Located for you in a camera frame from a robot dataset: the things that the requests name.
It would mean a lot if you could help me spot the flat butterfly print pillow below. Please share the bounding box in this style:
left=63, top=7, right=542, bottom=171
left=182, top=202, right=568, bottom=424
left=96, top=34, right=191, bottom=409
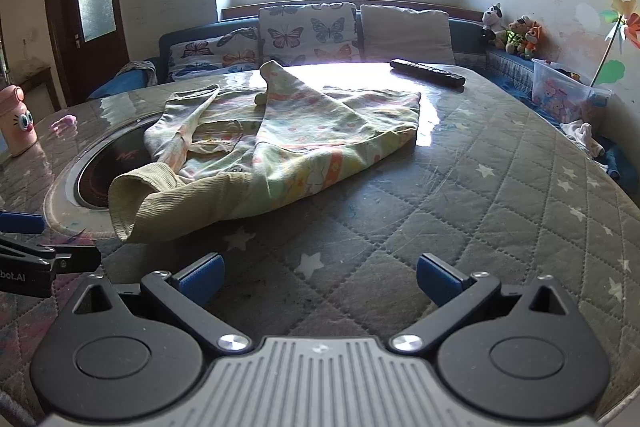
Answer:
left=167, top=28, right=264, bottom=83

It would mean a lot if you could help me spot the floral yellow child's garment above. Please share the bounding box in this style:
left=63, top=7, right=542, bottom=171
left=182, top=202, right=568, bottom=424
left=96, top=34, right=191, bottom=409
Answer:
left=108, top=60, right=422, bottom=244

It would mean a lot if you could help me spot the colourful pinwheel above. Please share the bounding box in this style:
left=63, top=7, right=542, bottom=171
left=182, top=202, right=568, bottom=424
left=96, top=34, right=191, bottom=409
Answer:
left=590, top=0, right=640, bottom=88

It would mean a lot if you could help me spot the dark wooden side table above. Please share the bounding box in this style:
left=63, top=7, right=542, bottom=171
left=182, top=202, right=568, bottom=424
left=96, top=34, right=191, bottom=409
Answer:
left=18, top=65, right=57, bottom=114

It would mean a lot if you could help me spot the black remote control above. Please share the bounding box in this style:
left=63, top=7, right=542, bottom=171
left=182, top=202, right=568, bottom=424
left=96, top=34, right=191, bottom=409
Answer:
left=389, top=59, right=466, bottom=88

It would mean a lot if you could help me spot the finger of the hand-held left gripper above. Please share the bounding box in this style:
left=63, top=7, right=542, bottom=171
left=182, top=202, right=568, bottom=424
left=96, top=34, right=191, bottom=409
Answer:
left=0, top=239, right=102, bottom=279
left=0, top=210, right=47, bottom=236

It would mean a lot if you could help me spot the dark wooden door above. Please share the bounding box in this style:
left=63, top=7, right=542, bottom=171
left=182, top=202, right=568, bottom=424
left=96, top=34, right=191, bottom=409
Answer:
left=41, top=0, right=132, bottom=106

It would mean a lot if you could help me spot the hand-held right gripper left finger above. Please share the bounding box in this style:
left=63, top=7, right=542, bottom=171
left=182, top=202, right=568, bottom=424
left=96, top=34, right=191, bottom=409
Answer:
left=70, top=252, right=253, bottom=355

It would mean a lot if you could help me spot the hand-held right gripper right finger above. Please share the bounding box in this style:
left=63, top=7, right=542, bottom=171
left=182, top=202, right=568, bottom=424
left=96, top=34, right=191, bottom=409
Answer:
left=389, top=252, right=573, bottom=355

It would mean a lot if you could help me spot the grey cloth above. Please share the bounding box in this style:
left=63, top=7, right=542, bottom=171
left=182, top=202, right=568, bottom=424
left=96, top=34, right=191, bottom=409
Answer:
left=116, top=60, right=160, bottom=88

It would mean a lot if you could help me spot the upright butterfly print pillow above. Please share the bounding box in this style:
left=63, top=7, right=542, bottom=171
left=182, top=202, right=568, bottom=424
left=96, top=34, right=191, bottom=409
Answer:
left=258, top=2, right=362, bottom=68

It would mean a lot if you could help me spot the round built-in hotplate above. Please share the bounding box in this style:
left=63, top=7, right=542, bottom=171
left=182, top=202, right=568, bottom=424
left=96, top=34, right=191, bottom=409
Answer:
left=44, top=109, right=173, bottom=233

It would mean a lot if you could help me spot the pink bottle with eyes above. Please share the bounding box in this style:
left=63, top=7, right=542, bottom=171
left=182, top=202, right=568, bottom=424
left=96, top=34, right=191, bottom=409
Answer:
left=0, top=86, right=39, bottom=158

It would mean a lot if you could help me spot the blue sofa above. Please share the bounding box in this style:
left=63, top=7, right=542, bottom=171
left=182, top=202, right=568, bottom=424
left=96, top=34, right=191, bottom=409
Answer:
left=87, top=0, right=640, bottom=188

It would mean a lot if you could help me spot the brown plush toy yellow vest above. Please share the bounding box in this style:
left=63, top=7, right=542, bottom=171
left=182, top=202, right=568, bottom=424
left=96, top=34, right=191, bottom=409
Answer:
left=504, top=15, right=532, bottom=56

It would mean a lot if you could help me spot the clear plastic storage box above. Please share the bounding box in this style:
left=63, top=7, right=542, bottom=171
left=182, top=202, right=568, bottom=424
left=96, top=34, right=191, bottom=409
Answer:
left=531, top=58, right=614, bottom=122

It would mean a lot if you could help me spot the white cloth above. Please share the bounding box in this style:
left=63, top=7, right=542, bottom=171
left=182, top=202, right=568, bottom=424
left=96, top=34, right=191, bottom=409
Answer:
left=559, top=119, right=607, bottom=158

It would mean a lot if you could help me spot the beige pillow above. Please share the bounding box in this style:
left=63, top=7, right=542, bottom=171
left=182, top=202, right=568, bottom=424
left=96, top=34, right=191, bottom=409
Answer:
left=359, top=4, right=456, bottom=65

